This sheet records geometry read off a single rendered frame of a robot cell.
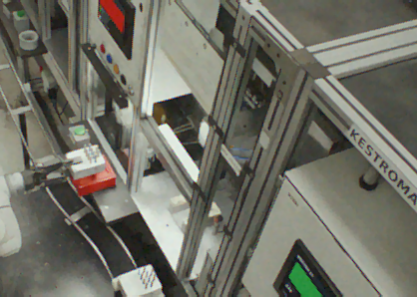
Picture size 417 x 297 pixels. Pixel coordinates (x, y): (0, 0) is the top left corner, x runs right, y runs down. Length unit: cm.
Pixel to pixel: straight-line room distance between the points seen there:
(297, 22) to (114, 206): 119
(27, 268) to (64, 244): 18
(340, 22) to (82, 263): 145
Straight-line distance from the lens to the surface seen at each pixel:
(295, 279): 134
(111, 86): 202
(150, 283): 204
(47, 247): 240
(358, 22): 137
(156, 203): 226
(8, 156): 362
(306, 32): 128
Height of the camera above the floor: 270
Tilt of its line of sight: 47 degrees down
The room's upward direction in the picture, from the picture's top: 8 degrees clockwise
